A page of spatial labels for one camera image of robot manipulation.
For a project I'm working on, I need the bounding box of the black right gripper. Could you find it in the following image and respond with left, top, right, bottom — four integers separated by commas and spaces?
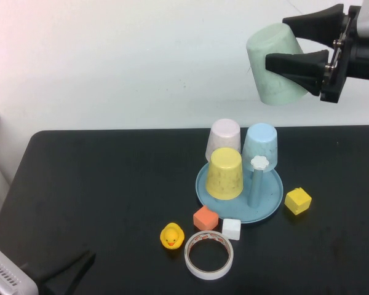
265, 4, 369, 104

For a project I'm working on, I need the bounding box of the yellow cup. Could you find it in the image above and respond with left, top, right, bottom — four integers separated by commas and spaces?
205, 147, 244, 200

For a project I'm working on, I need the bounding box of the white foam cube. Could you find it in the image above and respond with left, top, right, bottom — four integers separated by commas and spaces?
221, 218, 242, 242

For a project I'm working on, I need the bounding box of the yellow rubber duck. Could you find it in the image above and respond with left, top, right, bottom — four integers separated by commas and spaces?
159, 222, 185, 250

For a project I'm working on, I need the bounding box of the blue cup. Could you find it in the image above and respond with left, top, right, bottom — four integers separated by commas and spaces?
241, 122, 279, 173

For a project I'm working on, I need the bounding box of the blue cup stand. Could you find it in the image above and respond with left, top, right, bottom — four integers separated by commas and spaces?
196, 155, 285, 224

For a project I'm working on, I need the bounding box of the pink cup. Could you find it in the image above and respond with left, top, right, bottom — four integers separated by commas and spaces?
205, 118, 242, 162

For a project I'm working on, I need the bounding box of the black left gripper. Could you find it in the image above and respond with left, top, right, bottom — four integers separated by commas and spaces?
20, 250, 96, 295

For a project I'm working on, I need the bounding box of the green cup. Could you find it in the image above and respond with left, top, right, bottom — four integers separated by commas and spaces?
246, 23, 314, 107

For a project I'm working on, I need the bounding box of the white tape roll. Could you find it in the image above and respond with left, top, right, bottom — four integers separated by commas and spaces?
184, 230, 234, 281

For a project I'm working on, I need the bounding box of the orange foam cube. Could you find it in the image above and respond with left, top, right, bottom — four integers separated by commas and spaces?
192, 205, 220, 231

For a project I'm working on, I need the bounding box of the yellow foam cube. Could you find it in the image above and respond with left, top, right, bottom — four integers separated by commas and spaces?
284, 187, 313, 216

